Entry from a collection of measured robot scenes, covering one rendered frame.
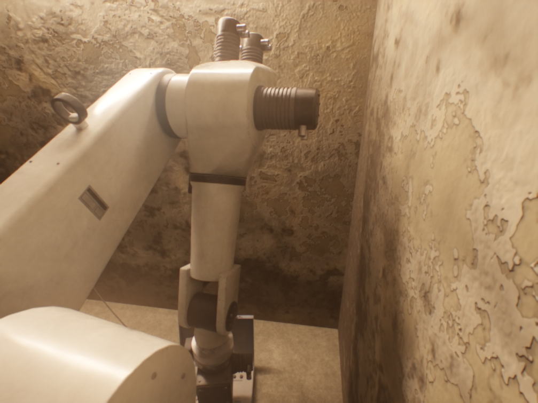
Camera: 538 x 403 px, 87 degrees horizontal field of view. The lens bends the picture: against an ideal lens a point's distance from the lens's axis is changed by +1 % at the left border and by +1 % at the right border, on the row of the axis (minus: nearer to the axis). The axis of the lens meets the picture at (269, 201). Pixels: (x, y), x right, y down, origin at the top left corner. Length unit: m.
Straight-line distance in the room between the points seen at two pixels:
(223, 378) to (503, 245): 1.08
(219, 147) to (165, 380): 0.59
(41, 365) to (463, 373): 0.50
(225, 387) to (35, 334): 0.89
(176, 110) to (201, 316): 0.68
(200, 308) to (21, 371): 0.72
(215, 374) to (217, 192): 0.71
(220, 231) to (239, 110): 0.41
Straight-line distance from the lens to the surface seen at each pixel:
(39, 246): 0.68
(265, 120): 0.82
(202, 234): 0.99
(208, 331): 1.13
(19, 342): 0.48
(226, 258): 1.01
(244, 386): 1.65
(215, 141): 0.84
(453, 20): 0.59
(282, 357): 1.80
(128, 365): 0.41
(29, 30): 1.87
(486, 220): 0.41
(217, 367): 1.25
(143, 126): 0.87
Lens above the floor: 1.45
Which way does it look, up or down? 25 degrees down
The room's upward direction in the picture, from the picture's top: 1 degrees counter-clockwise
